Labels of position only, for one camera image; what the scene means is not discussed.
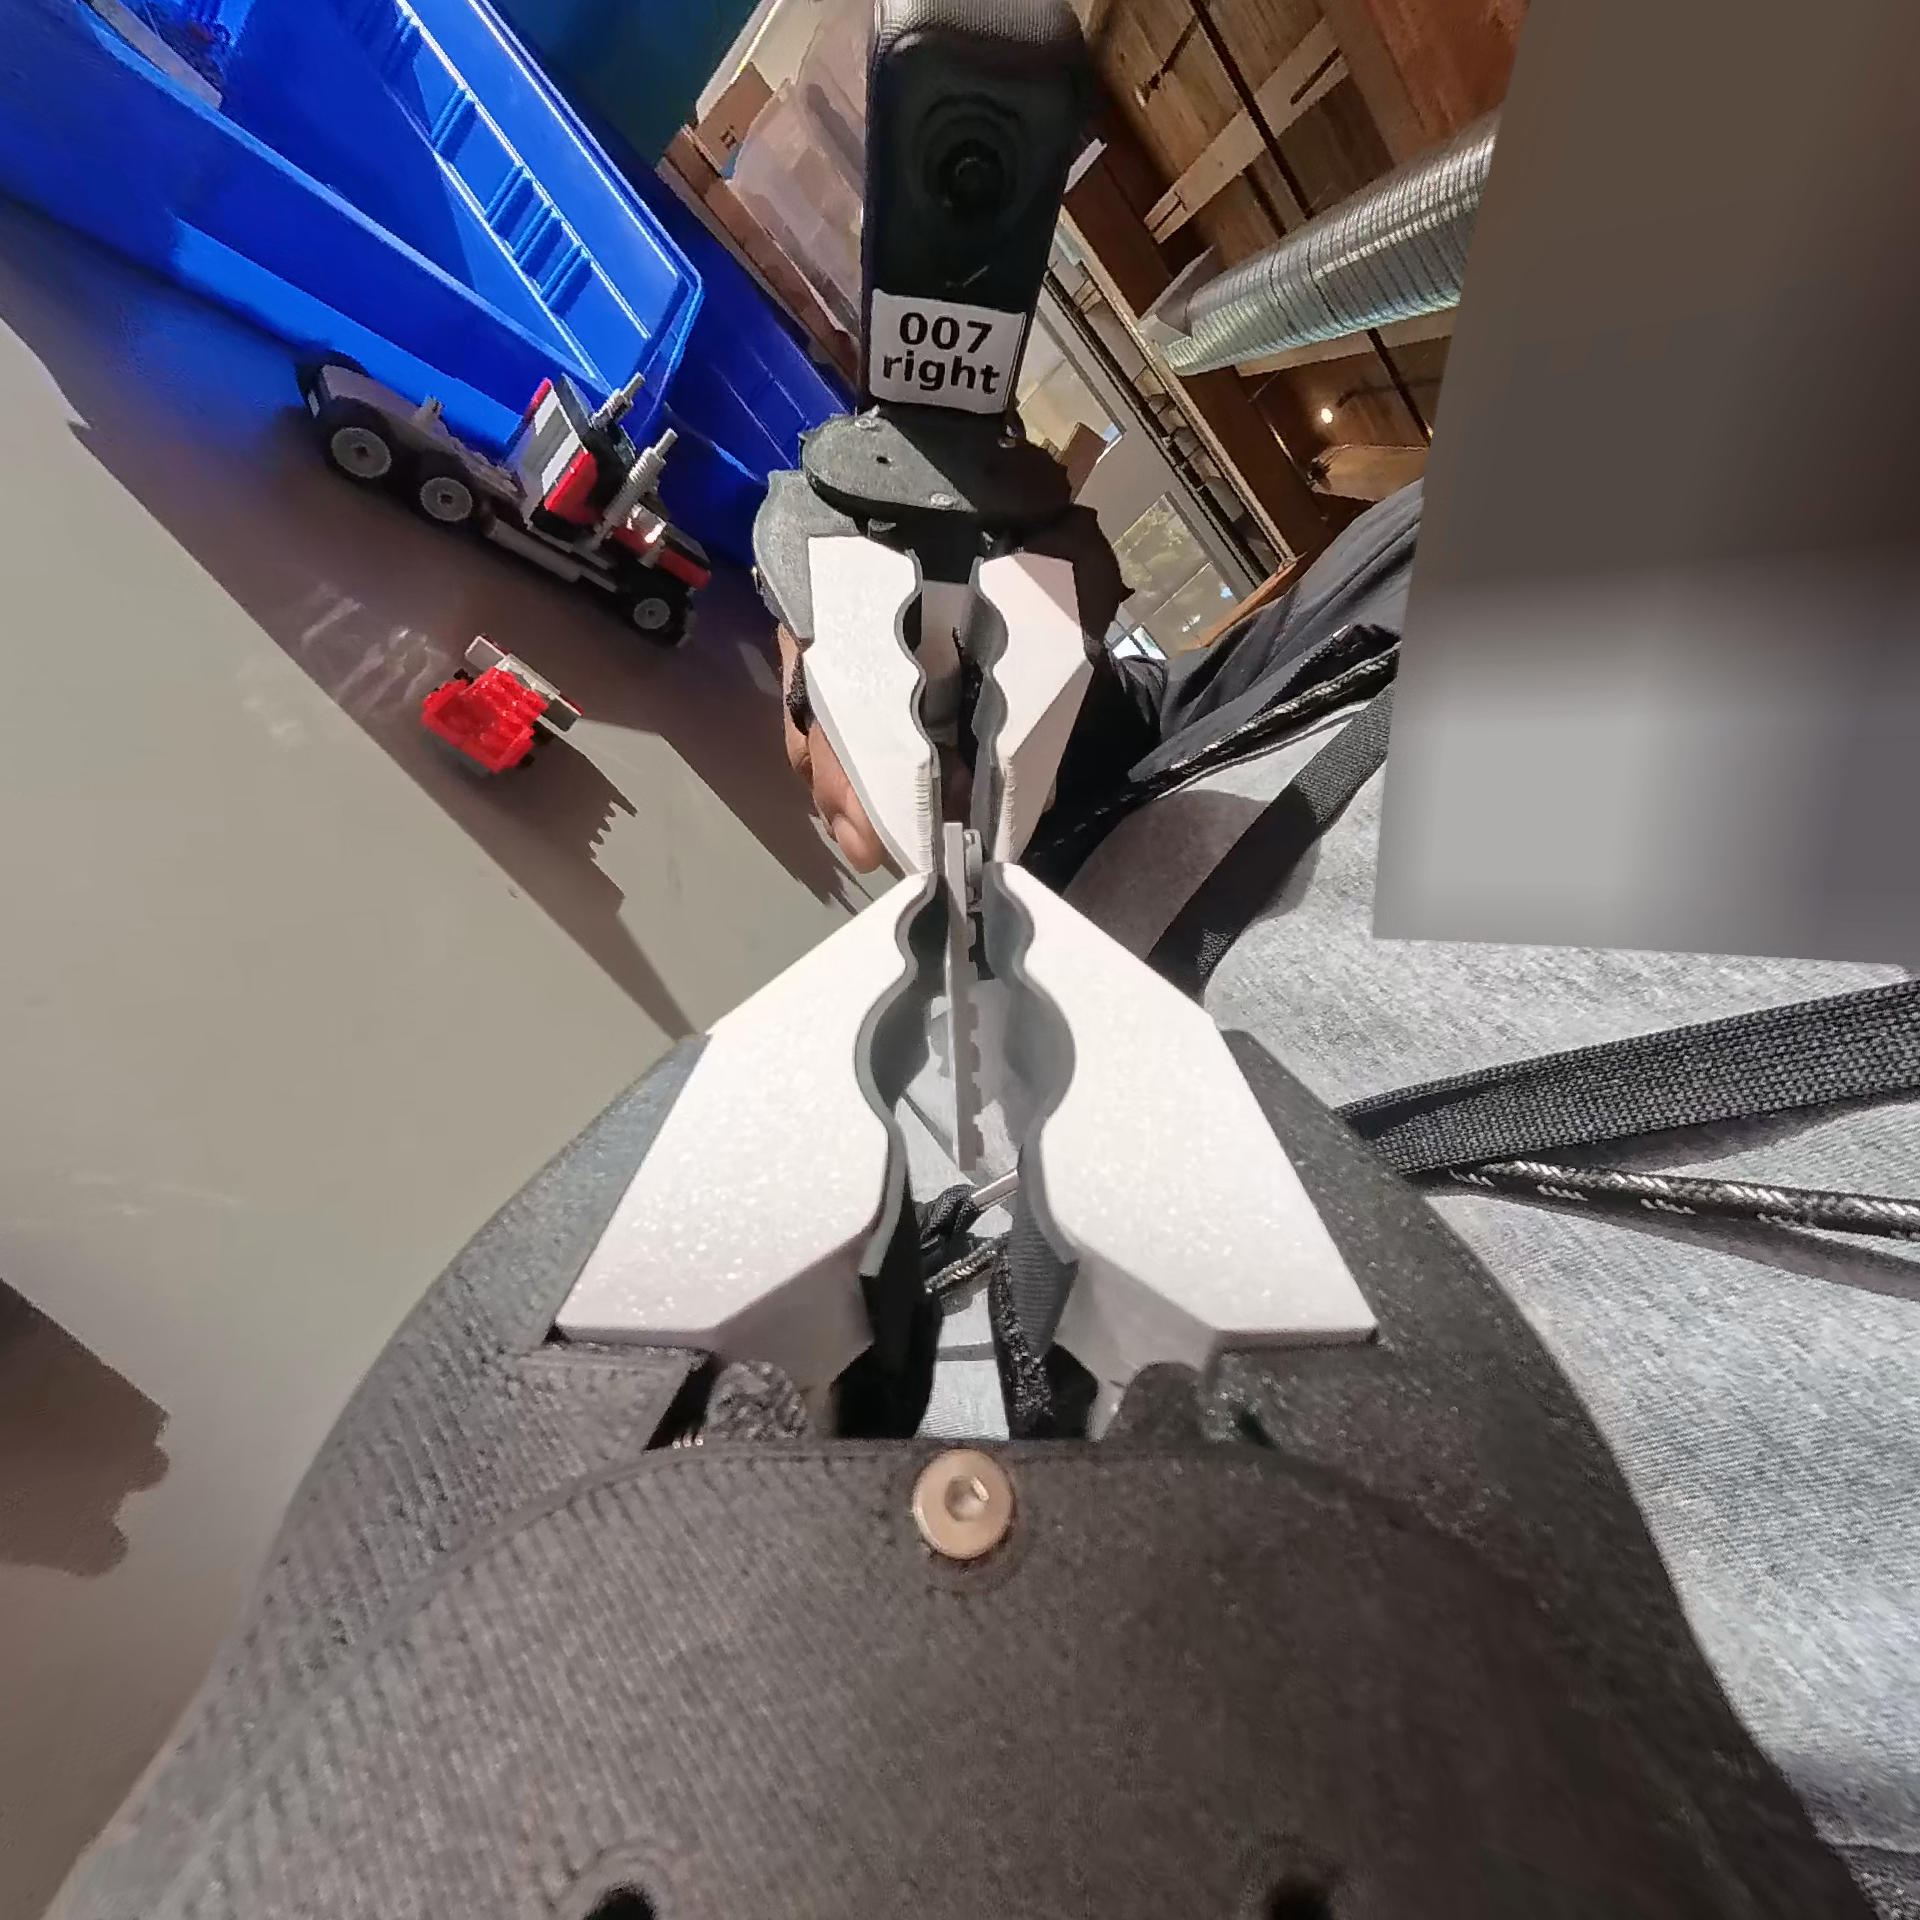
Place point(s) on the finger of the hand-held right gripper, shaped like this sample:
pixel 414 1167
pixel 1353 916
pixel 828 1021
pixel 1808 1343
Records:
pixel 1043 676
pixel 862 676

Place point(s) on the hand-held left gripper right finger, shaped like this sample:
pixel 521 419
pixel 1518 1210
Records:
pixel 1201 1201

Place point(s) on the small red brick assembly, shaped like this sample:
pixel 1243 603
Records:
pixel 488 715

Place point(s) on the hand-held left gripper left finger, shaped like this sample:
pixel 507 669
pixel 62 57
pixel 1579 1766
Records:
pixel 721 1201

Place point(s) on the silver ventilation duct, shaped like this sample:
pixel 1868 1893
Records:
pixel 1319 254

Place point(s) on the person's right hand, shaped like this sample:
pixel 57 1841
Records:
pixel 833 797

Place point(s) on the toy brick truck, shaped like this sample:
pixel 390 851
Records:
pixel 524 482

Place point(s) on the person's right forearm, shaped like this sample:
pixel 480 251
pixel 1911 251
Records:
pixel 1276 661

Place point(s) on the grey toy brick plate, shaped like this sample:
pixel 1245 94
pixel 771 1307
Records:
pixel 960 1021

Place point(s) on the blue plastic bin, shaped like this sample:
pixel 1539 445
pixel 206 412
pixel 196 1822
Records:
pixel 375 182
pixel 750 406

